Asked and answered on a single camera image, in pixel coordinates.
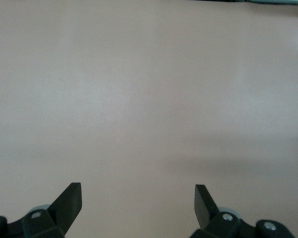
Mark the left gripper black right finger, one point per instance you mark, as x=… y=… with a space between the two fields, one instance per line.
x=206 y=213

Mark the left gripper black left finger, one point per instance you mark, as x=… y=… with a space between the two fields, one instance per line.
x=64 y=213

